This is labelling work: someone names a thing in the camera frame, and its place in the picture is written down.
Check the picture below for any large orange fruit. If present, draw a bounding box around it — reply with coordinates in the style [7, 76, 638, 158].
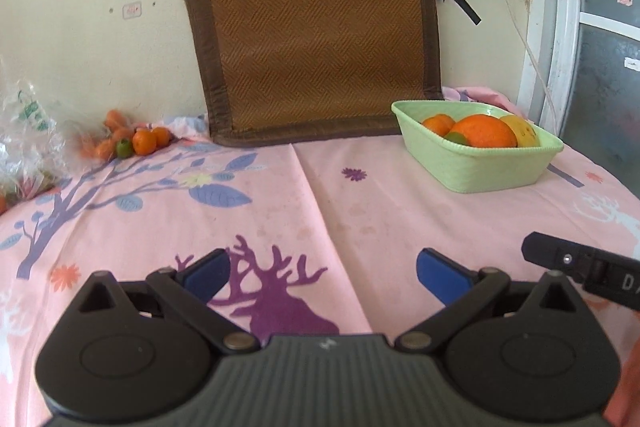
[451, 114, 518, 148]

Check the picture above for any orange kumquat by wall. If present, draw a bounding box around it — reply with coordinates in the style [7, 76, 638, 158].
[131, 129, 157, 156]

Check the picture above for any brown woven seat cushion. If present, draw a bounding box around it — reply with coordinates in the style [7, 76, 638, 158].
[184, 0, 442, 147]

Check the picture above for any large yellow citrus fruit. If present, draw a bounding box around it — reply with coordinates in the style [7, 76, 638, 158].
[500, 115, 540, 148]

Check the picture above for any white wall socket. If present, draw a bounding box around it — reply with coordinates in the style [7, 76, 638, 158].
[122, 1, 142, 20]

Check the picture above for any pink patterned tablecloth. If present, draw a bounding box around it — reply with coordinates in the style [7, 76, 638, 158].
[1, 117, 639, 426]

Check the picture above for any green lime front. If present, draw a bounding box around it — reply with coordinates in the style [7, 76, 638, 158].
[444, 131, 470, 146]

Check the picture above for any clear plastic bag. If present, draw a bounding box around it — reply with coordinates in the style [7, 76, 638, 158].
[1, 64, 79, 211]

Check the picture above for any small green fruit by wall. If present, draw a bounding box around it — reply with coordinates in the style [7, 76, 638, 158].
[115, 139, 134, 159]

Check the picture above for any pile of small carrots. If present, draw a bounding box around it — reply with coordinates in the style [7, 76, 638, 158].
[78, 109, 134, 161]

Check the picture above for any white door frame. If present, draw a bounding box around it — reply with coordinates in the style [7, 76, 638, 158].
[516, 0, 582, 134]

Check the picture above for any small orange tangerine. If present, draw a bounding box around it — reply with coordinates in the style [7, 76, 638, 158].
[422, 114, 456, 138]

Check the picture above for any light green plastic basket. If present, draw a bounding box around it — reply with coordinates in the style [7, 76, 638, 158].
[392, 100, 564, 194]

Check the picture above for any white cable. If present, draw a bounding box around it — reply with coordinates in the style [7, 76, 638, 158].
[458, 0, 561, 138]

